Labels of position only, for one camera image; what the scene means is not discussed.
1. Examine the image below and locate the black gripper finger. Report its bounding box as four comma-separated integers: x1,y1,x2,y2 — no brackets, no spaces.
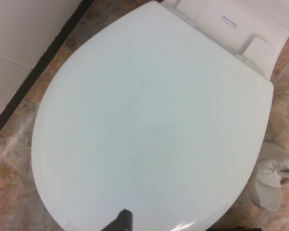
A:
101,209,133,231

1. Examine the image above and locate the white toilet seat lid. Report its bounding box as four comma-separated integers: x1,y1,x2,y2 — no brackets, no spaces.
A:
31,0,274,231

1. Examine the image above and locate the white toilet brush holder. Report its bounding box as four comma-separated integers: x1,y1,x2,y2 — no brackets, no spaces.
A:
250,140,289,209

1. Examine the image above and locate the white toilet brush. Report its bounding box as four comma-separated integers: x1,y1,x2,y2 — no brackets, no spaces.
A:
257,160,289,189

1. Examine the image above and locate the white ceramic toilet bowl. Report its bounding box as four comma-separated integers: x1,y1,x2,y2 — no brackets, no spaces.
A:
160,0,289,231

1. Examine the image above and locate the black wall baseboard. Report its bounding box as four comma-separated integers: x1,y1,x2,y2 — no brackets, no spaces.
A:
0,0,97,143

